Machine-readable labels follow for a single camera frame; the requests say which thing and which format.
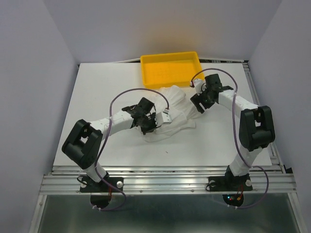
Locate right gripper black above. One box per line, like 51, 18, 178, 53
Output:
190, 84, 214, 114

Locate white skirt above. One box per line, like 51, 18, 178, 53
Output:
142, 85, 199, 143

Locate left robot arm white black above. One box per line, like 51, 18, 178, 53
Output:
62, 98, 165, 191

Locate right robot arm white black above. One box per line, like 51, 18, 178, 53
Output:
190, 74, 276, 192

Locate yellow plastic tray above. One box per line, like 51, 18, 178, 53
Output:
140, 51, 202, 89

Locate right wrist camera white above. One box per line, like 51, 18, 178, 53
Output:
190, 79, 206, 95

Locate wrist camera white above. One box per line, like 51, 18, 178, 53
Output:
190, 79, 206, 95
155, 109, 172, 127

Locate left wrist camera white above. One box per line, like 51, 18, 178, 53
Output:
155, 109, 172, 127

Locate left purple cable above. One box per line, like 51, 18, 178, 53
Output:
91, 88, 171, 211

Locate purple cable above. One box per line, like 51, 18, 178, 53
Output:
189, 67, 269, 211
91, 88, 171, 211

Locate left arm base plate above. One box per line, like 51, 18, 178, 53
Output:
77, 176, 124, 193

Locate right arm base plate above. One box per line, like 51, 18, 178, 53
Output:
205, 176, 253, 193

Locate aluminium frame rail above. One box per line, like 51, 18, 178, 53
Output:
29, 166, 302, 233

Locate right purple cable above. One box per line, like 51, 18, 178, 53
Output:
189, 67, 269, 211

